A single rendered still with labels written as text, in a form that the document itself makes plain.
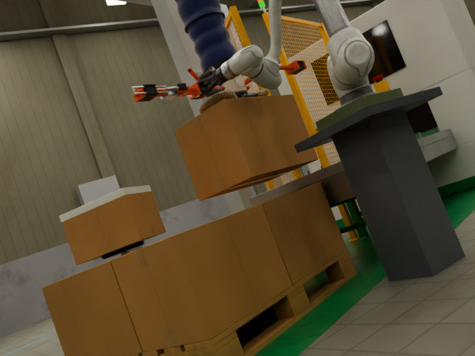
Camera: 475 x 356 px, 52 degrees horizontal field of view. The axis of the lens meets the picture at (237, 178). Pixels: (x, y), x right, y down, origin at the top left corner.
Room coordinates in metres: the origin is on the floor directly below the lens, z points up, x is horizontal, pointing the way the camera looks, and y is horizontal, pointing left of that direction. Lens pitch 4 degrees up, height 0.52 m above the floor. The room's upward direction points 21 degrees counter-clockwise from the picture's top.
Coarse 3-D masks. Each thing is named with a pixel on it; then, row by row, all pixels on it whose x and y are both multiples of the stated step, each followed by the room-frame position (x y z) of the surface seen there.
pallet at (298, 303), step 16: (336, 256) 2.63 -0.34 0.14; (320, 272) 2.47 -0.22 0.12; (336, 272) 2.65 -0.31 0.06; (352, 272) 2.70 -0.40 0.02; (288, 288) 2.23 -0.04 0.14; (304, 288) 2.32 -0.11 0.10; (336, 288) 2.53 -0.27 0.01; (272, 304) 2.11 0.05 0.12; (288, 304) 2.21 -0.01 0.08; (304, 304) 2.28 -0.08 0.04; (240, 320) 1.94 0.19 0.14; (288, 320) 2.19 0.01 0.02; (224, 336) 1.85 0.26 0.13; (256, 336) 2.12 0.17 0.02; (272, 336) 2.05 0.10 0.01; (144, 352) 2.02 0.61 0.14; (160, 352) 1.99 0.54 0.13; (176, 352) 1.91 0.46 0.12; (192, 352) 1.85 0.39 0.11; (208, 352) 1.81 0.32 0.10; (224, 352) 1.83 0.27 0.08; (240, 352) 1.89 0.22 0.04; (256, 352) 1.95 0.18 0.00
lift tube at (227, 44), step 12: (192, 24) 2.58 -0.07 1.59; (204, 24) 2.55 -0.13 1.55; (216, 24) 2.58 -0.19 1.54; (192, 36) 2.61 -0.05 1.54; (204, 36) 2.56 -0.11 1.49; (216, 36) 2.56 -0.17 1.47; (228, 36) 2.63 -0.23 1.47; (204, 48) 2.58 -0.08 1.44; (216, 48) 2.56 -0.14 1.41; (228, 48) 2.58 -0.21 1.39; (204, 60) 2.58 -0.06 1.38; (216, 60) 2.55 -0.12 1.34
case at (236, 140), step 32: (288, 96) 2.71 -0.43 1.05; (192, 128) 2.47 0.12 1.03; (224, 128) 2.34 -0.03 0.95; (256, 128) 2.42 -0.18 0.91; (288, 128) 2.62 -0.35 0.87; (192, 160) 2.52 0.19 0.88; (224, 160) 2.38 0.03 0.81; (256, 160) 2.34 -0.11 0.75; (288, 160) 2.54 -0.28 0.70; (224, 192) 2.59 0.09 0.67
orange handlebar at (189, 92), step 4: (280, 68) 2.58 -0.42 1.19; (284, 68) 2.61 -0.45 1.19; (288, 68) 2.64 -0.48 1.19; (292, 68) 2.67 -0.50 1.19; (248, 80) 2.61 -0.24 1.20; (160, 88) 2.24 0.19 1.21; (164, 88) 2.25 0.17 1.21; (188, 88) 2.37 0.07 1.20; (192, 88) 2.39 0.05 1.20; (196, 88) 2.41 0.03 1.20; (216, 88) 2.53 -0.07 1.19; (224, 88) 2.57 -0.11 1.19; (248, 88) 2.74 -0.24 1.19; (136, 92) 2.15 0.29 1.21; (140, 92) 2.15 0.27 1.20; (180, 92) 2.34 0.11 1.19; (184, 92) 2.35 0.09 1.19; (188, 92) 2.37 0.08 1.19; (136, 96) 2.17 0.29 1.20; (180, 96) 2.39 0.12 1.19
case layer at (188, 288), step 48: (192, 240) 1.87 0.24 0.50; (240, 240) 2.08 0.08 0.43; (288, 240) 2.34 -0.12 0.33; (336, 240) 2.68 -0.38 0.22; (48, 288) 2.36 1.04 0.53; (96, 288) 2.13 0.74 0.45; (144, 288) 1.94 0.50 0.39; (192, 288) 1.80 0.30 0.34; (240, 288) 1.99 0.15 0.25; (96, 336) 2.20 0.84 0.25; (144, 336) 2.00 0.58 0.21; (192, 336) 1.84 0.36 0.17
